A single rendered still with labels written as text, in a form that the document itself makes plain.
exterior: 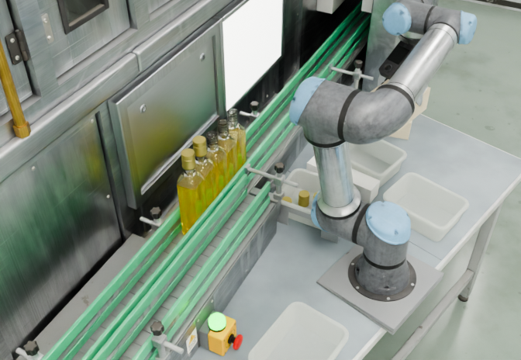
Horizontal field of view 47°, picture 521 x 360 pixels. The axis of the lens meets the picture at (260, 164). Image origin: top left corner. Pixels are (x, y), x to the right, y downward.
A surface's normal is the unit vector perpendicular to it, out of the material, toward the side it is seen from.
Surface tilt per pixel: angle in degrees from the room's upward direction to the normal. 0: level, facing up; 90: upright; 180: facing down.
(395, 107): 48
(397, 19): 90
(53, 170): 90
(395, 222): 4
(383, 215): 4
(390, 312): 3
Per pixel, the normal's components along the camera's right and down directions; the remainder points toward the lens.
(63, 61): 0.89, 0.29
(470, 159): 0.00, -0.77
